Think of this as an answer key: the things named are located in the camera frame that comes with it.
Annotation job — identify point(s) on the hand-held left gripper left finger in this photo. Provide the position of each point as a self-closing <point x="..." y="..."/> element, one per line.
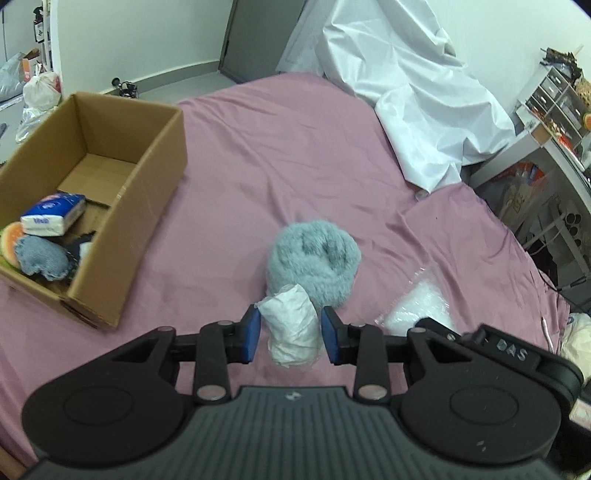
<point x="252" y="334"/>

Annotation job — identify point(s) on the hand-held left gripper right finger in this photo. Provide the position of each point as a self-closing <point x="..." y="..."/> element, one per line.
<point x="328" y="337"/>

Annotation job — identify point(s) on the white tissue pack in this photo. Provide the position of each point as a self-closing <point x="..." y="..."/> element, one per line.
<point x="293" y="327"/>

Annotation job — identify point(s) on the clear bag of white stuffing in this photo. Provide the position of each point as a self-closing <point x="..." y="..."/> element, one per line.
<point x="425" y="300"/>

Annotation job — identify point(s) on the brown cardboard box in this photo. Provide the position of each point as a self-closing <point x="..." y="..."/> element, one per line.
<point x="138" y="221"/>

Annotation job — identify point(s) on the black lace cloth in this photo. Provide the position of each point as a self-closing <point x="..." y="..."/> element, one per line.
<point x="75" y="247"/>

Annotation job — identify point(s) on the grey fuzzy cloth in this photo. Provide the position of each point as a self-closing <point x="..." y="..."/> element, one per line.
<point x="39" y="256"/>

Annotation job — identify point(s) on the blue tissue pack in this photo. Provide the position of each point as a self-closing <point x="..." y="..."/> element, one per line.
<point x="51" y="214"/>

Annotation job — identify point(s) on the burger plush toy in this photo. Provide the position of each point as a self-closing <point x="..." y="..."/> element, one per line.
<point x="9" y="240"/>

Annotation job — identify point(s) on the cream pillow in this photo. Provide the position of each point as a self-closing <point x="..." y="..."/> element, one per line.
<point x="577" y="339"/>

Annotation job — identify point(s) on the pink bed sheet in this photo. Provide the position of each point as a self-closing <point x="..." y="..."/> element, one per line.
<point x="277" y="161"/>

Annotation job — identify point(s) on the white desk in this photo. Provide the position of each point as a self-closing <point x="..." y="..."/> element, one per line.
<point x="563" y="175"/>

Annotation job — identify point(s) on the white dust cover sheet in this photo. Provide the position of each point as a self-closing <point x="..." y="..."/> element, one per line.
<point x="406" y="92"/>

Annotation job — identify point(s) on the grey drawer organizer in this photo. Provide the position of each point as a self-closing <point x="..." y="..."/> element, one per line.
<point x="551" y="104"/>

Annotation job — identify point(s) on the dark grey door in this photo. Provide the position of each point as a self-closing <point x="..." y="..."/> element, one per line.
<point x="258" y="37"/>

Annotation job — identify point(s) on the clear plastic bag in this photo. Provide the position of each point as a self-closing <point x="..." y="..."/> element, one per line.
<point x="34" y="121"/>

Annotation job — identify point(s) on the white plastic bag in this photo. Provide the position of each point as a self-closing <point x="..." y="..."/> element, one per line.
<point x="42" y="90"/>

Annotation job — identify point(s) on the grey plastic bag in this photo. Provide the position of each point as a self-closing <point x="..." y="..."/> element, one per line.
<point x="10" y="76"/>

